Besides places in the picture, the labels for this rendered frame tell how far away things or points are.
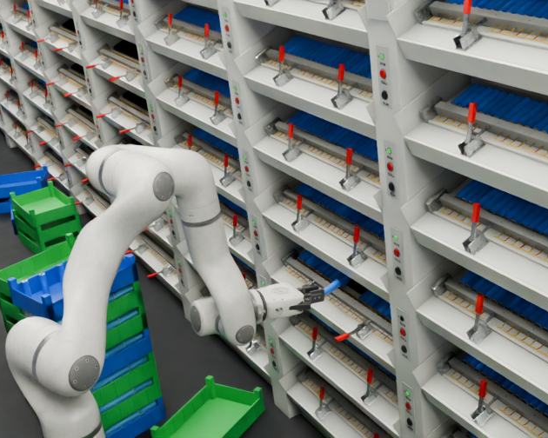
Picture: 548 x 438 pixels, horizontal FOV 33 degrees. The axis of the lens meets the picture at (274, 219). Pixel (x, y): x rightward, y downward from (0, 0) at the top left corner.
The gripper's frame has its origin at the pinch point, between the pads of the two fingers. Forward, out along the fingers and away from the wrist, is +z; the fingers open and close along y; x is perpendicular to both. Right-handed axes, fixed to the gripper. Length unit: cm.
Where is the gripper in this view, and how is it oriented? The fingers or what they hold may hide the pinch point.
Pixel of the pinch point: (313, 294)
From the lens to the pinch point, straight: 230.9
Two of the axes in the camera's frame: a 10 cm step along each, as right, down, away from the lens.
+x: -0.1, 9.5, 3.2
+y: -4.8, -2.9, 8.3
